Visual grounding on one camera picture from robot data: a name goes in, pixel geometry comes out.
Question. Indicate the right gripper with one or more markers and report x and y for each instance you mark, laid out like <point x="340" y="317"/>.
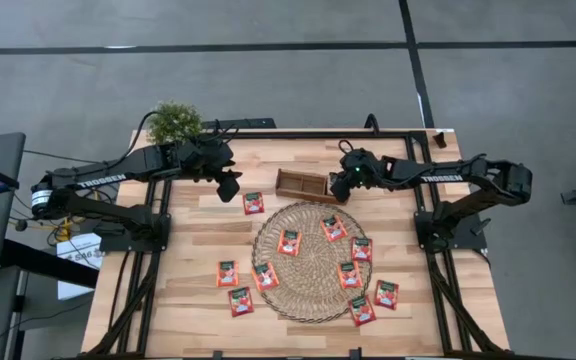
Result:
<point x="363" y="169"/>

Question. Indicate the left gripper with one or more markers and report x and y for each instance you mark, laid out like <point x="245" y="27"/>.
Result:
<point x="205" y="156"/>

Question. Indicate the wooden three-compartment tray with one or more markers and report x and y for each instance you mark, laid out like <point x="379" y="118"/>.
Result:
<point x="308" y="196"/>

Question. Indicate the orange tea bag sachet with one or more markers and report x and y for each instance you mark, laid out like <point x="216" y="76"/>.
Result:
<point x="333" y="228"/>
<point x="227" y="273"/>
<point x="289" y="242"/>
<point x="265" y="276"/>
<point x="349" y="275"/>

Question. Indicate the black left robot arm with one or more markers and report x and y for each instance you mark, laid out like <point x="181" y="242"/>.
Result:
<point x="118" y="170"/>

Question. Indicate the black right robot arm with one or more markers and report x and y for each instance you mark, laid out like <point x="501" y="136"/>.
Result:
<point x="443" y="177"/>

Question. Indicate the black curved clamp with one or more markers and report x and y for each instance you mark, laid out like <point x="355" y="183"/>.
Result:
<point x="372" y="124"/>

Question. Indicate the black rectangular box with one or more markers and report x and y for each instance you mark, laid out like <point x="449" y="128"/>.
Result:
<point x="248" y="123"/>

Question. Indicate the green potted plant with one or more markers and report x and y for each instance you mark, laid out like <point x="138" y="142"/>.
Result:
<point x="173" y="120"/>

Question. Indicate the round woven placemat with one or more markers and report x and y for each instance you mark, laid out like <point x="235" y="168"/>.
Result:
<point x="313" y="280"/>

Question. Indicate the white printed paper box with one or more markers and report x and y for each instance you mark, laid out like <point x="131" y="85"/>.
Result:
<point x="68" y="247"/>

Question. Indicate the black desk beam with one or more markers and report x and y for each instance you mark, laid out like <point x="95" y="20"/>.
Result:
<point x="48" y="263"/>

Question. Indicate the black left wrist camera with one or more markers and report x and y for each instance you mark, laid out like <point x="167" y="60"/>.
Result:
<point x="228" y="189"/>

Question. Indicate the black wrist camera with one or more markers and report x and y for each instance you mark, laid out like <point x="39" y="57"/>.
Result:
<point x="340" y="190"/>
<point x="228" y="189"/>

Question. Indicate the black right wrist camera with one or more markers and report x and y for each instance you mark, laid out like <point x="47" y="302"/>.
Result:
<point x="340" y="190"/>

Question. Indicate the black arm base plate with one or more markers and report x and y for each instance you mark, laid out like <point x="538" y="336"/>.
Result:
<point x="118" y="244"/>
<point x="468" y="231"/>

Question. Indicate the small black frame bracket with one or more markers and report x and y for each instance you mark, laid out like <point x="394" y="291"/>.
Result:
<point x="216" y="355"/>
<point x="355" y="353"/>

